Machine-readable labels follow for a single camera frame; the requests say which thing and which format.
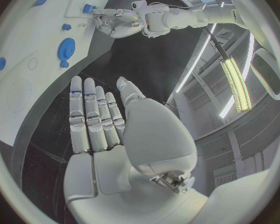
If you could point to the blue plug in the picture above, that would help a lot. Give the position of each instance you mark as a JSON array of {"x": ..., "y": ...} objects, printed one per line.
[{"x": 87, "y": 8}]

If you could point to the blue peg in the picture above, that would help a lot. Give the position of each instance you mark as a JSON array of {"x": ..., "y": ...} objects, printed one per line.
[{"x": 66, "y": 27}]

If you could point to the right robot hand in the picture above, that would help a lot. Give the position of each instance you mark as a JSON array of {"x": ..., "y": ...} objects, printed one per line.
[{"x": 112, "y": 181}]

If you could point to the glowing light bar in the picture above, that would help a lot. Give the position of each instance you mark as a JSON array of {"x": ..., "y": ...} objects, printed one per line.
[{"x": 237, "y": 84}]

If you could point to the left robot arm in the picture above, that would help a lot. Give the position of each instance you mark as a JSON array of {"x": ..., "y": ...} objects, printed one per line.
[{"x": 177, "y": 16}]

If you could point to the small blue gear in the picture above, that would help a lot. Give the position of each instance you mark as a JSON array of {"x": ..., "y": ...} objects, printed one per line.
[{"x": 64, "y": 64}]

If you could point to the blue round cylinder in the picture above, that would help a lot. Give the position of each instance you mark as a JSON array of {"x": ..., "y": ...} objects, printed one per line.
[{"x": 1, "y": 63}]

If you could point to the large blue gear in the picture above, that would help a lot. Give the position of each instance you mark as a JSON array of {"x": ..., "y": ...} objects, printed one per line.
[{"x": 65, "y": 49}]

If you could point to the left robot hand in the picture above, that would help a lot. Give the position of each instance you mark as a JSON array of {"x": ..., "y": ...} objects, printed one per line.
[{"x": 121, "y": 24}]

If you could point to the white task board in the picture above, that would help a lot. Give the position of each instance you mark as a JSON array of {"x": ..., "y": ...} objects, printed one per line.
[{"x": 37, "y": 33}]

